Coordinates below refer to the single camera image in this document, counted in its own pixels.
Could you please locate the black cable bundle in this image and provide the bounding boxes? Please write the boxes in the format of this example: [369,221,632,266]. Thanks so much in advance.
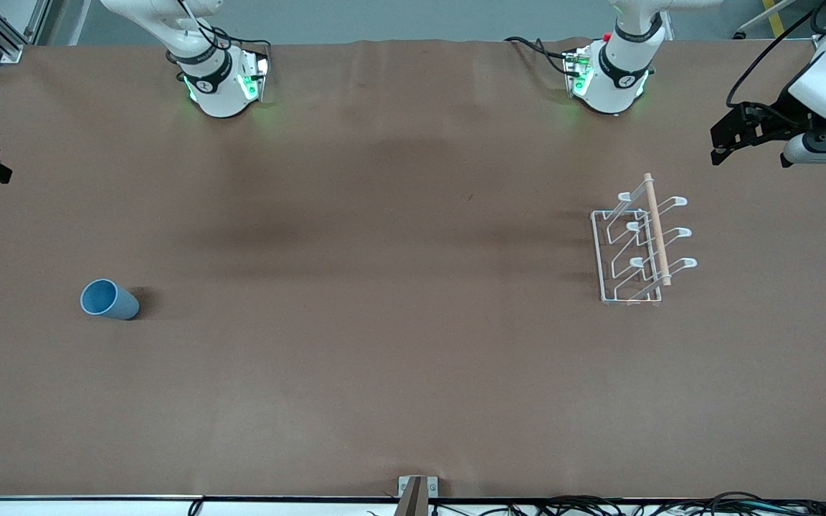
[366,491,826,516]

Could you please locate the black right base cable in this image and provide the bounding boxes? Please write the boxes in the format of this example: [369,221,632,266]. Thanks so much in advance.
[168,0,272,55]

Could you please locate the metal left base connector plate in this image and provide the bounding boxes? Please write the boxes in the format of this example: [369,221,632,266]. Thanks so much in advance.
[563,44,595,98]

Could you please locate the white wire cup holder rack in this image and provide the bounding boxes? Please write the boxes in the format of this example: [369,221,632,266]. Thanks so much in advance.
[591,173,698,307]

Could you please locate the grey metal rod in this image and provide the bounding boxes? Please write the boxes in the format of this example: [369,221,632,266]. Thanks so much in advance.
[734,0,798,39]

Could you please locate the brown table cover mat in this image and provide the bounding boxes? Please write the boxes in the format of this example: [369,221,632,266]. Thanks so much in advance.
[0,37,826,500]

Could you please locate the metal base connector plate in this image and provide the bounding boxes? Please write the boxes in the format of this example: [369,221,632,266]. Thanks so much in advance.
[563,44,595,98]
[237,52,272,102]

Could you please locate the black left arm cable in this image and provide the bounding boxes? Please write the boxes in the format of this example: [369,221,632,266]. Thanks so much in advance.
[726,0,826,126]

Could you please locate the black left base cable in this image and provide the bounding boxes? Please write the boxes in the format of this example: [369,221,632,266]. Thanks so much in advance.
[504,36,580,77]

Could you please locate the metal camera pole bracket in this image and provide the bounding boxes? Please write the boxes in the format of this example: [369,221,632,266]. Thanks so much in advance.
[393,475,440,516]

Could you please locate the black base cable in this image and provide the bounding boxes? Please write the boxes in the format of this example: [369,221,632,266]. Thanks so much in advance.
[168,0,272,55]
[504,36,580,77]

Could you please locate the blue plastic cup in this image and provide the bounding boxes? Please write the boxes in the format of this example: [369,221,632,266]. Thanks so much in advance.
[80,279,141,321]

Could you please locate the metal right base connector plate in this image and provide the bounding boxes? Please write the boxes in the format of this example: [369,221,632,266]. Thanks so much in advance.
[237,52,272,102]

